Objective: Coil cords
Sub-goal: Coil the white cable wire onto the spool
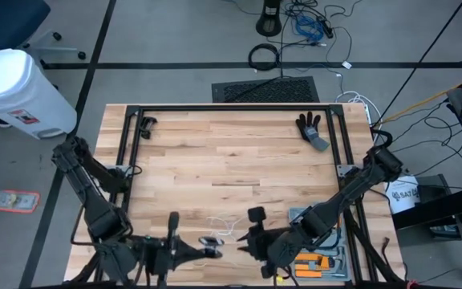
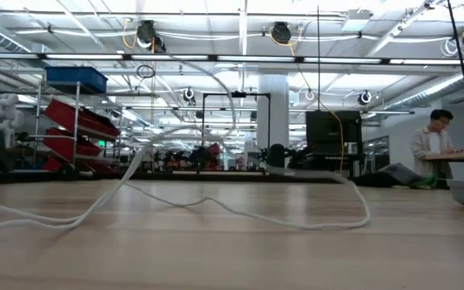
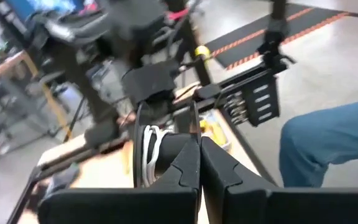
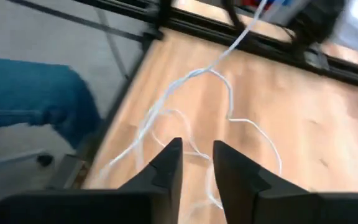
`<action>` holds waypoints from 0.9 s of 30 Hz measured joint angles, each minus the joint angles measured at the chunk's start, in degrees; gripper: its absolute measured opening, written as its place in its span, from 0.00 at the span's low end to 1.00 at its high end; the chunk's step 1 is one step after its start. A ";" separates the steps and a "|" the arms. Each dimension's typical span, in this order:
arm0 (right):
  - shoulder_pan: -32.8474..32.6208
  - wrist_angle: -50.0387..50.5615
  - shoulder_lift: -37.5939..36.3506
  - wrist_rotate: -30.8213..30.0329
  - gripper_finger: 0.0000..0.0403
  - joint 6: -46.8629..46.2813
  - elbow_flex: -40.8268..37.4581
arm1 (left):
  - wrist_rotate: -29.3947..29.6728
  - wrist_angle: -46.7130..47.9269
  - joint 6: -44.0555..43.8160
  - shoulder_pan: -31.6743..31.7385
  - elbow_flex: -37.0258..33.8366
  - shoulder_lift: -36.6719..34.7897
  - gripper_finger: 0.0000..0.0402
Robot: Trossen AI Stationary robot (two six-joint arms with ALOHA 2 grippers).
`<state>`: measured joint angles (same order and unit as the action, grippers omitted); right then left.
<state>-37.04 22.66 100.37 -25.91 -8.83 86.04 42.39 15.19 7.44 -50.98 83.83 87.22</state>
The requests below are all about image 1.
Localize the white cable bundle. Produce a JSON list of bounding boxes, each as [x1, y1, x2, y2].
[[334, 90, 383, 137]]

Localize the black grey work glove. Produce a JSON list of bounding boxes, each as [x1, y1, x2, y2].
[[294, 111, 331, 153]]

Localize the black plastic cord spool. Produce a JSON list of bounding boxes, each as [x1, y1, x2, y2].
[[197, 235, 226, 259]]

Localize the thick black looped cable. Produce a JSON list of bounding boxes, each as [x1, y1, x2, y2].
[[371, 128, 395, 148]]

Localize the black power strip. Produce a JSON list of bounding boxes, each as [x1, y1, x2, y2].
[[318, 16, 335, 40]]

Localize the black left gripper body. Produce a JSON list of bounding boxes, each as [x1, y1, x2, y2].
[[146, 211, 188, 289]]

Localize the small black clamp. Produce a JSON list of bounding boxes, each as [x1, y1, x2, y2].
[[139, 116, 158, 140]]

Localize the blue tangled cable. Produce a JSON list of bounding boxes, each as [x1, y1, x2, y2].
[[294, 14, 326, 42]]

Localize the black box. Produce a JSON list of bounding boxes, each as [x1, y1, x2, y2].
[[416, 173, 462, 242]]

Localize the blue office chair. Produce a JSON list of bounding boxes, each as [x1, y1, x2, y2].
[[0, 0, 87, 69]]

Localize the black aluminium table frame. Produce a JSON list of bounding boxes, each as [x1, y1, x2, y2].
[[64, 103, 407, 289]]

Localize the black round stand base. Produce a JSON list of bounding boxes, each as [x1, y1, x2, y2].
[[255, 0, 283, 38]]

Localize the white plastic bin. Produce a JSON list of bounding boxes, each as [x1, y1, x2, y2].
[[0, 47, 78, 140]]

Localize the grey plastic tool case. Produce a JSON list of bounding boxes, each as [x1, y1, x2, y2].
[[288, 206, 352, 282]]

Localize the black coiled cable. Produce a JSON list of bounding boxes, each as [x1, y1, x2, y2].
[[247, 43, 282, 72]]

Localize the white cord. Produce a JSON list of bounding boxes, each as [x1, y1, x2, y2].
[[192, 215, 249, 268]]

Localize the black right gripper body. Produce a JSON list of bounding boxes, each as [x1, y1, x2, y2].
[[248, 206, 286, 279]]

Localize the yellow floor cable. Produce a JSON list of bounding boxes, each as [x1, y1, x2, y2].
[[381, 68, 462, 124]]

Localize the black side desk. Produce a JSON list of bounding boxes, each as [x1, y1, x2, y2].
[[391, 86, 462, 278]]

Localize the black floor grate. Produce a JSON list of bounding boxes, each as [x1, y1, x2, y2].
[[211, 75, 321, 104]]

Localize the red-edged clear pouch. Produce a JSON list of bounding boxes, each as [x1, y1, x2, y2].
[[0, 189, 41, 214]]

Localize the black diagonal support pole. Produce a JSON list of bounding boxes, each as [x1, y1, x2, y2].
[[373, 0, 462, 128]]

